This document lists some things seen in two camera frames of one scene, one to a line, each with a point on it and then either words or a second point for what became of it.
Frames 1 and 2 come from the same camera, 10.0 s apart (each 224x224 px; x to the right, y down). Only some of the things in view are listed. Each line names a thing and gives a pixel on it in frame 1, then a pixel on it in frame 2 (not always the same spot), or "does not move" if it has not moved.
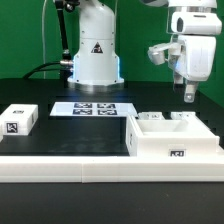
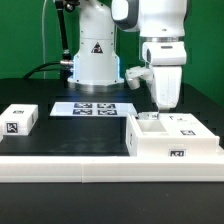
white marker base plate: [93, 109] does not move
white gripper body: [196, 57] to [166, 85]
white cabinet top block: [18, 119] does not move
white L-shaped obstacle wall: [112, 168] does not move
